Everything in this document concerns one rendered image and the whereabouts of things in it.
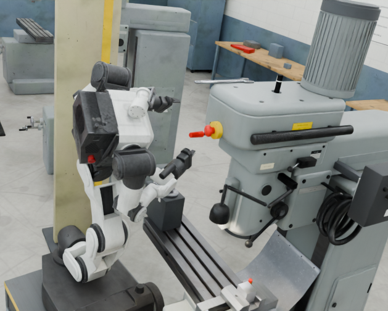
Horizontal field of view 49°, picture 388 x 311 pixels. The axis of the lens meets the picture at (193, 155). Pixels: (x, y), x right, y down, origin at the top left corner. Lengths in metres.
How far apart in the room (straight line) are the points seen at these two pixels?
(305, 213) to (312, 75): 0.54
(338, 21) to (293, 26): 6.05
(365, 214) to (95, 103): 1.08
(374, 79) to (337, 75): 4.89
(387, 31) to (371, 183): 4.99
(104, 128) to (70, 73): 1.40
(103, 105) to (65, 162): 1.59
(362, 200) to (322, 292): 0.67
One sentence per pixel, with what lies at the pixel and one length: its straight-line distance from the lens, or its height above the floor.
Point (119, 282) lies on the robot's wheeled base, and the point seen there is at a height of 0.57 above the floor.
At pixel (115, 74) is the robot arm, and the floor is 1.78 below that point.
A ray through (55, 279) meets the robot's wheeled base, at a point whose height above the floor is 0.57.
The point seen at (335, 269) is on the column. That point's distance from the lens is 2.07.
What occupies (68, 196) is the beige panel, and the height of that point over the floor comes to 0.46.
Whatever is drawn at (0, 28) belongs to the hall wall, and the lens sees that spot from 10.37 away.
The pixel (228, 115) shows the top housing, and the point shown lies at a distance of 1.40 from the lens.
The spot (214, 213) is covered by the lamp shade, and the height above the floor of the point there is 1.48.
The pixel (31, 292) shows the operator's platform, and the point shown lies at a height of 0.40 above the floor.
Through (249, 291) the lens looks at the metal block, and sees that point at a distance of 1.85.
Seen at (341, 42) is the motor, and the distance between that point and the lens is 1.59.
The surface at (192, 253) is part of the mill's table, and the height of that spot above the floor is 0.94.
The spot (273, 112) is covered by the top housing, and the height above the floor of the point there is 1.87.
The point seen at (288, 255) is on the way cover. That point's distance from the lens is 2.15.
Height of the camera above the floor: 2.29
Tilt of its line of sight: 25 degrees down
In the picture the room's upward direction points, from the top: 9 degrees clockwise
